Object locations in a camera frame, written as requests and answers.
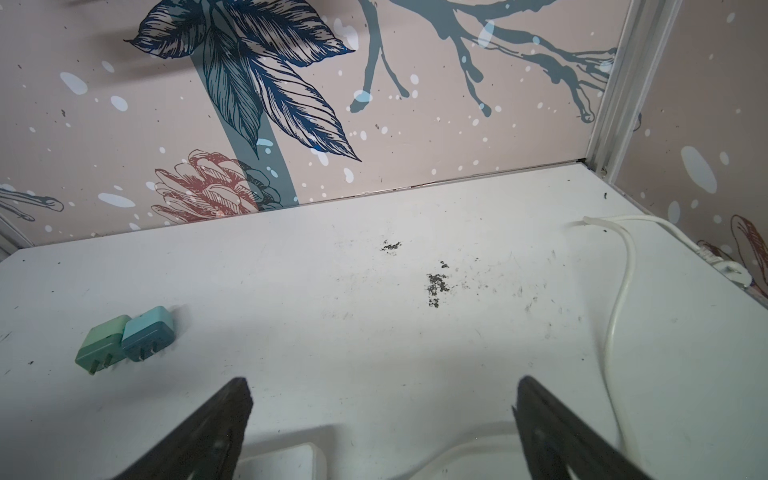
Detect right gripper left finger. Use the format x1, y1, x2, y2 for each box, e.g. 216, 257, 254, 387
117, 377, 253, 479

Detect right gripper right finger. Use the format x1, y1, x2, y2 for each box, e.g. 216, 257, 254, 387
512, 376, 648, 479

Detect white multicolour power strip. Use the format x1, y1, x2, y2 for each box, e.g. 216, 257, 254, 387
233, 443, 328, 480

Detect teal plug adapter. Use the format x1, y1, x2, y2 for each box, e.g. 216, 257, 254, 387
121, 306, 176, 362

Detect green plug adapter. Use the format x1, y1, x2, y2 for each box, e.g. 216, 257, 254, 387
75, 315, 131, 375

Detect white power strip cable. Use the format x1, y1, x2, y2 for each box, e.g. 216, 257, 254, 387
413, 214, 754, 480

